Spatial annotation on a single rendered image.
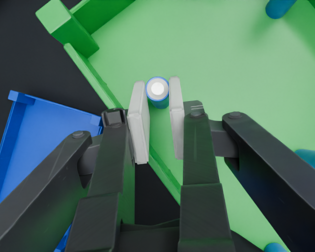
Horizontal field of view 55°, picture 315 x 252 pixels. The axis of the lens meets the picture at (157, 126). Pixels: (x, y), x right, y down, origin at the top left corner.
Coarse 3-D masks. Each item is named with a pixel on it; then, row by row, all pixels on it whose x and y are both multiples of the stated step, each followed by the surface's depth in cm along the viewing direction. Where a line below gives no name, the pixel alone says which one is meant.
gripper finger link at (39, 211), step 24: (72, 144) 14; (48, 168) 12; (72, 168) 13; (24, 192) 11; (48, 192) 11; (72, 192) 13; (0, 216) 10; (24, 216) 10; (48, 216) 11; (72, 216) 13; (0, 240) 9; (24, 240) 10; (48, 240) 11
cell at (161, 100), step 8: (152, 80) 22; (160, 80) 22; (152, 88) 21; (160, 88) 21; (168, 88) 22; (152, 96) 22; (160, 96) 22; (168, 96) 22; (160, 104) 24; (168, 104) 27
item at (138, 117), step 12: (144, 84) 22; (132, 96) 19; (144, 96) 20; (132, 108) 16; (144, 108) 19; (132, 120) 16; (144, 120) 18; (132, 132) 16; (144, 132) 17; (132, 144) 16; (144, 144) 16; (144, 156) 17
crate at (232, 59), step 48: (96, 0) 24; (144, 0) 28; (192, 0) 28; (240, 0) 28; (96, 48) 28; (144, 48) 28; (192, 48) 28; (240, 48) 28; (288, 48) 27; (192, 96) 28; (240, 96) 27; (288, 96) 27; (288, 144) 27; (240, 192) 27
